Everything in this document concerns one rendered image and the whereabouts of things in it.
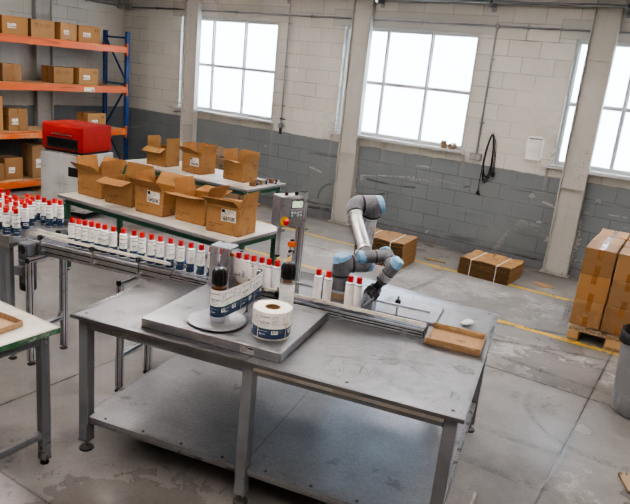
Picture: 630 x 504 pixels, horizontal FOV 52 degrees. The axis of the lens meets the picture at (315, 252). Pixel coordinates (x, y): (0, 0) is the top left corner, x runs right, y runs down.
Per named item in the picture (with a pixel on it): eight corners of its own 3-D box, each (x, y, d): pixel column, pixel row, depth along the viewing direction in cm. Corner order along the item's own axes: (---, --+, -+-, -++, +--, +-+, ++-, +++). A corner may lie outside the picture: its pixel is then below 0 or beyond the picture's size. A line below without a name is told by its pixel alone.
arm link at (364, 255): (343, 191, 386) (361, 256, 357) (360, 191, 388) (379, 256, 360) (339, 204, 394) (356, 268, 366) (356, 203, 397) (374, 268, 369)
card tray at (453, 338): (424, 343, 352) (425, 337, 351) (433, 328, 375) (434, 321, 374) (479, 356, 342) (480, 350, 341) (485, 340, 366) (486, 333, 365)
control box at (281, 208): (270, 224, 389) (273, 193, 384) (294, 222, 399) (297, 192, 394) (279, 228, 381) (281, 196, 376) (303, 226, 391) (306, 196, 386)
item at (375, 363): (69, 317, 345) (69, 314, 344) (211, 254, 481) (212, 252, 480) (464, 424, 276) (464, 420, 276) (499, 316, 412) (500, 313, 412)
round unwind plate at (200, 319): (176, 324, 332) (176, 322, 332) (206, 306, 360) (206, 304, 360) (228, 337, 322) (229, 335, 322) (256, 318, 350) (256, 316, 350)
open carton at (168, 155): (139, 164, 853) (139, 135, 843) (165, 161, 897) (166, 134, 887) (159, 168, 837) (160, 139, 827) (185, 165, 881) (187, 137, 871)
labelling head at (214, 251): (207, 286, 391) (209, 245, 384) (218, 280, 403) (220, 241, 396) (227, 290, 387) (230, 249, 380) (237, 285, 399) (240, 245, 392)
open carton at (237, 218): (196, 231, 551) (198, 188, 541) (229, 222, 595) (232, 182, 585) (233, 240, 535) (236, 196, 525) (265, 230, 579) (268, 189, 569)
